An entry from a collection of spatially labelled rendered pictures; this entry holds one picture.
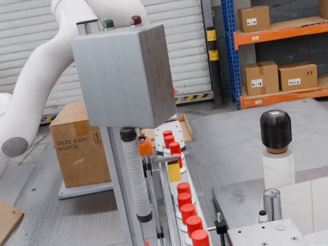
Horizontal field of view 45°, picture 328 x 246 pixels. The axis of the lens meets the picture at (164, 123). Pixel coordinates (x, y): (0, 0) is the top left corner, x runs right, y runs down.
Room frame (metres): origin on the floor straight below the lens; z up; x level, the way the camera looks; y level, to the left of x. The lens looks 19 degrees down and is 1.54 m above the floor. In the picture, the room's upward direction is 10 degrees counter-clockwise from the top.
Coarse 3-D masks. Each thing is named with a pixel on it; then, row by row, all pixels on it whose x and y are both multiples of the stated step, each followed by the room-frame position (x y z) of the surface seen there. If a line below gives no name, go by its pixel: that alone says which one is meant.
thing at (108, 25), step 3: (105, 21) 0.84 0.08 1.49; (108, 21) 0.84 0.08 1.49; (111, 21) 0.85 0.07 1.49; (105, 24) 0.84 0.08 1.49; (108, 24) 0.84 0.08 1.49; (111, 24) 0.84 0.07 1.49; (105, 27) 0.84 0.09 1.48; (108, 27) 0.84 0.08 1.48; (111, 27) 0.84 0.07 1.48; (114, 27) 0.85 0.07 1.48; (105, 30) 0.84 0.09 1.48; (108, 30) 0.84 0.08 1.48
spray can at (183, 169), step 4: (180, 156) 1.04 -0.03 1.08; (180, 160) 1.04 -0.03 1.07; (180, 164) 1.04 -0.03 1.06; (180, 168) 1.04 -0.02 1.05; (184, 168) 1.04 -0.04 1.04; (184, 172) 1.03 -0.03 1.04; (184, 176) 1.03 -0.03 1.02; (184, 180) 1.03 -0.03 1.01; (172, 184) 1.04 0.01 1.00; (176, 184) 1.03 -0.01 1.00; (172, 188) 1.04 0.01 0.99; (176, 188) 1.03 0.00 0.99; (176, 192) 1.03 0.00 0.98; (176, 196) 1.03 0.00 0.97; (176, 208) 1.04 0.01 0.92
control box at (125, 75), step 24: (72, 48) 0.82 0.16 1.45; (96, 48) 0.78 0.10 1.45; (120, 48) 0.75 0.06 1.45; (144, 48) 0.74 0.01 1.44; (96, 72) 0.79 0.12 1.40; (120, 72) 0.76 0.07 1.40; (144, 72) 0.73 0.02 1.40; (168, 72) 0.79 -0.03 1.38; (96, 96) 0.80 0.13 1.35; (120, 96) 0.77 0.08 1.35; (144, 96) 0.73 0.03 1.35; (168, 96) 0.78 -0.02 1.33; (96, 120) 0.81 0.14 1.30; (120, 120) 0.77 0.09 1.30; (144, 120) 0.74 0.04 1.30
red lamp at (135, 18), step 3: (135, 15) 0.81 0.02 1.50; (138, 15) 0.81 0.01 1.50; (132, 18) 0.81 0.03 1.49; (135, 18) 0.80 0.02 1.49; (138, 18) 0.81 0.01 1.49; (132, 21) 0.81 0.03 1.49; (135, 21) 0.80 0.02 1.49; (138, 21) 0.80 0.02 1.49; (141, 21) 0.81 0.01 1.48; (132, 24) 0.81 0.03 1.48; (135, 24) 0.80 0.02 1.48; (138, 24) 0.80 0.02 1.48; (141, 24) 0.81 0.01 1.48; (132, 27) 0.81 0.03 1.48; (135, 27) 0.80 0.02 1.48
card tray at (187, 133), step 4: (180, 116) 2.07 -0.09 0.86; (184, 116) 2.04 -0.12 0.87; (176, 120) 2.07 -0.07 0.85; (180, 120) 2.07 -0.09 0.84; (184, 120) 2.06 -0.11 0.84; (180, 124) 2.02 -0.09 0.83; (184, 124) 2.01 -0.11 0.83; (188, 124) 1.90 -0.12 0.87; (140, 128) 2.07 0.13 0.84; (144, 128) 2.06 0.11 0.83; (184, 128) 1.95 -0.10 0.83; (188, 128) 1.90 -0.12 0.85; (140, 132) 2.01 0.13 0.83; (144, 132) 2.00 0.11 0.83; (148, 132) 1.99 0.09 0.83; (152, 132) 1.98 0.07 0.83; (184, 132) 1.89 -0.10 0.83; (188, 132) 1.88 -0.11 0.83; (148, 136) 1.93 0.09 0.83; (152, 136) 1.92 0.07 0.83; (184, 136) 1.84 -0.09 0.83; (188, 136) 1.83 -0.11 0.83; (192, 136) 1.78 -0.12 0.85; (184, 140) 1.79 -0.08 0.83; (188, 140) 1.78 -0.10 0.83; (192, 140) 1.78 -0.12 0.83; (152, 144) 1.80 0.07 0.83
